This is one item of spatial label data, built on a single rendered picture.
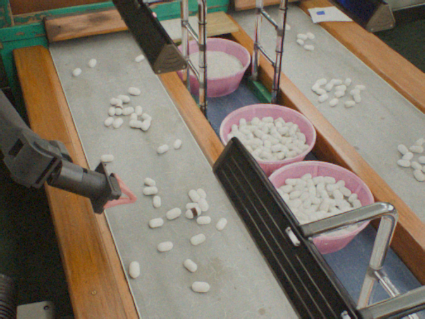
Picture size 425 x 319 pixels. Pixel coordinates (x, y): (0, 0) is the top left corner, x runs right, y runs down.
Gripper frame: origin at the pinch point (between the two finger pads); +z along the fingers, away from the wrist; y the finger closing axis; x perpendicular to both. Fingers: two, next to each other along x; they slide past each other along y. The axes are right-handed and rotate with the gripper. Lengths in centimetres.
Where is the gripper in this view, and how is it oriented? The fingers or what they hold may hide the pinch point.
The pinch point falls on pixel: (132, 199)
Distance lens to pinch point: 122.0
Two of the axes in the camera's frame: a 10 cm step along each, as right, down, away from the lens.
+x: -6.2, 7.2, 3.1
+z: 6.9, 3.2, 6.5
